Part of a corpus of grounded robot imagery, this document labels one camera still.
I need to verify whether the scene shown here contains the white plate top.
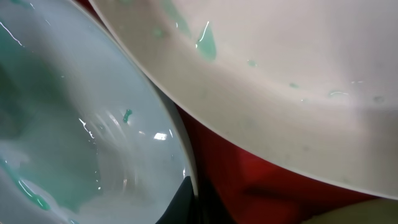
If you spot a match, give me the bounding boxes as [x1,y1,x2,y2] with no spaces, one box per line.
[91,0,397,199]

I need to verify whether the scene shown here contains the red plastic tray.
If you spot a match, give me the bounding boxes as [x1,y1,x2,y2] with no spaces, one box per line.
[74,0,379,224]

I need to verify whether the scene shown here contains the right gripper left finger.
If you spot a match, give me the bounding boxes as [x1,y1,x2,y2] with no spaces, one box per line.
[156,176,199,224]

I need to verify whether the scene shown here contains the light blue plate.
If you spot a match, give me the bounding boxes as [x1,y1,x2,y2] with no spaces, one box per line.
[1,1,197,223]

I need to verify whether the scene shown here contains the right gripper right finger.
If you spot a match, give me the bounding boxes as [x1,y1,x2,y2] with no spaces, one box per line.
[302,198,397,224]

